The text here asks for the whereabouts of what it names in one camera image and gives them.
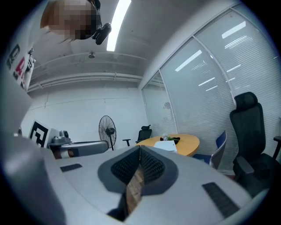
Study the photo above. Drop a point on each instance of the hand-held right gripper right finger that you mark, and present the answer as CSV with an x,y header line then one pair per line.
x,y
186,175

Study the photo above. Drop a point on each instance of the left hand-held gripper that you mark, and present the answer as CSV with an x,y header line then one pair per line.
x,y
39,134

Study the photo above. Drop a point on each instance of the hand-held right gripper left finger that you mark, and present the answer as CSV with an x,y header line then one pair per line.
x,y
87,175

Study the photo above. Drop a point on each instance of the black standing fan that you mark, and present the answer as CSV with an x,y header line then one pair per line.
x,y
107,130

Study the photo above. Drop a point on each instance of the round wooden table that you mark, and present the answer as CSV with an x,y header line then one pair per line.
x,y
186,144

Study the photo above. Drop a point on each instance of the blue and white chair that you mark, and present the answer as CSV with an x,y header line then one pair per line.
x,y
217,151

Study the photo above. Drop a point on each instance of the black item with green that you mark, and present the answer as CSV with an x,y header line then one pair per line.
x,y
173,138

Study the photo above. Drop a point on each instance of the small black office chair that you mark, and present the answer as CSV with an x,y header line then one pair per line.
x,y
143,134

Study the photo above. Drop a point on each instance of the white ceiling pipes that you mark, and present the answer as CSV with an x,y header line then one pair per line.
x,y
87,77

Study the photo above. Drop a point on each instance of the large black office chair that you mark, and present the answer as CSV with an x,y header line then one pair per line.
x,y
248,131

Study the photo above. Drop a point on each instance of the glass partition with blinds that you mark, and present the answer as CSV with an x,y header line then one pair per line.
x,y
208,92

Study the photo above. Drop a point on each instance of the ceiling sprinkler head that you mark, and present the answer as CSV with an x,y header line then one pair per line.
x,y
91,55

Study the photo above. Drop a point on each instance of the long ceiling light strip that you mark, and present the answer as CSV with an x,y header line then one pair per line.
x,y
118,24

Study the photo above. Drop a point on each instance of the person's head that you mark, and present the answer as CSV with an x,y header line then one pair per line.
x,y
68,19

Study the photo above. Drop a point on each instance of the black head-worn camera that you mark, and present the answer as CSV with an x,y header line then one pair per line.
x,y
102,33

